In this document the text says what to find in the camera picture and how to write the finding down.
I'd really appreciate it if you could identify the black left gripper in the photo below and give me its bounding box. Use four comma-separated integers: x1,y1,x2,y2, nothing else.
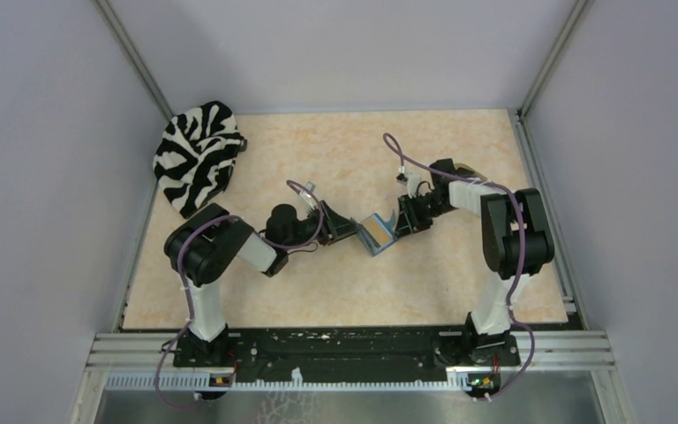
284,200,362,251

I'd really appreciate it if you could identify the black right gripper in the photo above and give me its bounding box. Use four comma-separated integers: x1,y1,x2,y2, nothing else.
392,193,456,240

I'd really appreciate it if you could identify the teal leather card holder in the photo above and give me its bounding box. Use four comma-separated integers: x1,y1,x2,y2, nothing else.
358,210,398,256

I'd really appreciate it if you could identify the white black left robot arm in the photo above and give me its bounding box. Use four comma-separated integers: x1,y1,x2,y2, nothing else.
163,201,359,366

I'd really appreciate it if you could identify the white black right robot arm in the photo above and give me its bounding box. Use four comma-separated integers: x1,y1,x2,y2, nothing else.
394,159,555,364

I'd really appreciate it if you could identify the beige card tray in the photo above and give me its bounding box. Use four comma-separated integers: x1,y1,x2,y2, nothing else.
454,163,488,181

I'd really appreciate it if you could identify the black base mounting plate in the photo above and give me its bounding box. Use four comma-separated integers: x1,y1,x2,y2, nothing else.
173,325,521,383

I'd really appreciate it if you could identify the zebra striped cloth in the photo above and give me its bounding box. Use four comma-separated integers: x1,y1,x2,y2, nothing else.
153,101,248,219

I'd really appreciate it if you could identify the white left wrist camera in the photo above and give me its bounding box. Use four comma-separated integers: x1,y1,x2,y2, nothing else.
298,182,319,208

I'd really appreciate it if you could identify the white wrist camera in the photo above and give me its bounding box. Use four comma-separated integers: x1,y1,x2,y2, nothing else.
298,182,319,208
396,166,423,198

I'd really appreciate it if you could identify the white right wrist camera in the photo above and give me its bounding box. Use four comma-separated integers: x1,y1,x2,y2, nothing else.
396,166,423,198

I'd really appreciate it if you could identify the aluminium frame rail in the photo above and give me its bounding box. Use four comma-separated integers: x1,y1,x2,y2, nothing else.
86,331,615,394

